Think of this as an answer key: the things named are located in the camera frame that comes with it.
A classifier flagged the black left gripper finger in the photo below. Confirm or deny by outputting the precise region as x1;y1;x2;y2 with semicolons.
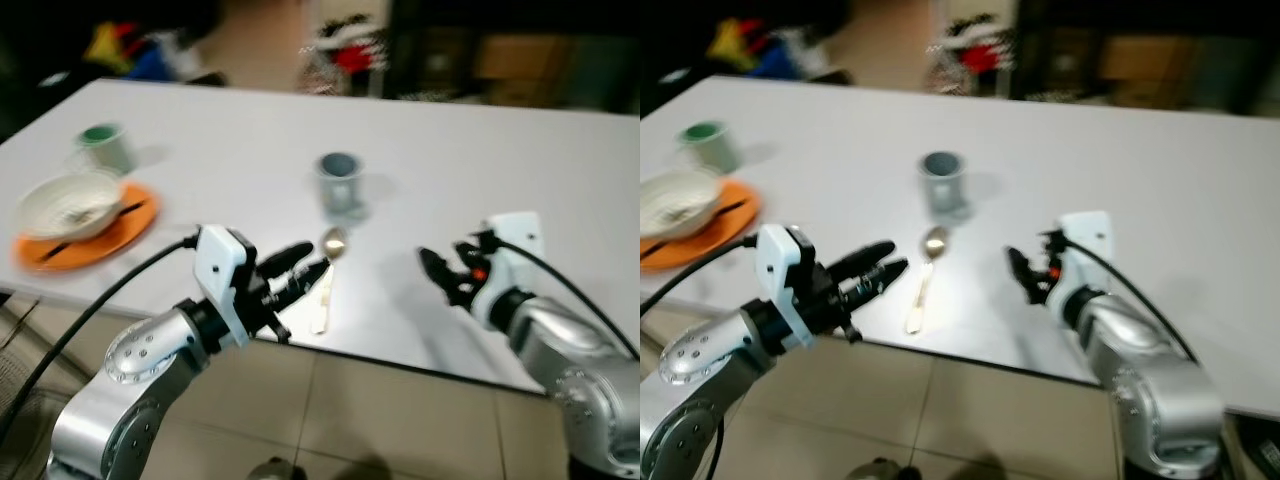
257;240;316;279
274;260;333;302
824;239;898;280
842;257;911;302

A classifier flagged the gold spoon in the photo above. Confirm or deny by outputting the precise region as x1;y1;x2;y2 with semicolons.
904;225;952;337
309;226;350;337

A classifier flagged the grey mug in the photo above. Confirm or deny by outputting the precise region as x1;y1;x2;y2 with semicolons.
315;151;367;217
919;150;970;217

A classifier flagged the orange plate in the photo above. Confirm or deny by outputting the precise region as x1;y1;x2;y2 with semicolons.
12;181;162;272
640;179;762;272

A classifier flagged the black utensil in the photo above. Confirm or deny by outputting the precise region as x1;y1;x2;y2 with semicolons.
640;199;750;262
40;202;147;264

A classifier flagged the grey robot foot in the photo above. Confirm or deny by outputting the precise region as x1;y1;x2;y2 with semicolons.
244;456;303;480
845;456;923;480

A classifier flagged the white bowl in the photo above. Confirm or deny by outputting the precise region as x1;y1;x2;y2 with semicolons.
640;167;724;239
17;171;127;242

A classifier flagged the green mug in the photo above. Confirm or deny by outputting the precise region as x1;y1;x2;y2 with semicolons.
679;120;743;174
74;121;138;177

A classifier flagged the brown cardboard box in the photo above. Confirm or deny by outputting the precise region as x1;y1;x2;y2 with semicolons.
1100;35;1181;83
474;34;548;82

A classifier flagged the red white patterned bag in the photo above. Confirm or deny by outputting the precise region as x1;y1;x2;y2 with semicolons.
303;13;388;97
928;12;1013;97

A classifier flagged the dark shelf unit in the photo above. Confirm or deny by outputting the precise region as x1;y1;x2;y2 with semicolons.
1010;0;1280;117
385;0;641;111

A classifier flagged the yellow red blue toy pile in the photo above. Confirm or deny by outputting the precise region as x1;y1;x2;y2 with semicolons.
706;17;831;81
82;20;201;83

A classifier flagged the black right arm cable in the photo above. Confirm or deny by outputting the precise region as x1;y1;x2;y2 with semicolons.
1064;235;1198;363
494;238;641;361

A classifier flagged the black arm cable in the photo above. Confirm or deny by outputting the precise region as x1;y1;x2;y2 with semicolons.
0;234;201;447
494;238;641;361
1064;235;1198;363
640;234;761;317

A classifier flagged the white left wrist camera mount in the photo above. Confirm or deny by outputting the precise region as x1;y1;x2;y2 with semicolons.
193;225;252;348
755;223;817;352

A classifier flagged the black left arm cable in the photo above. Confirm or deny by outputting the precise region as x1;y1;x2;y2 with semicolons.
0;234;201;447
640;234;761;317

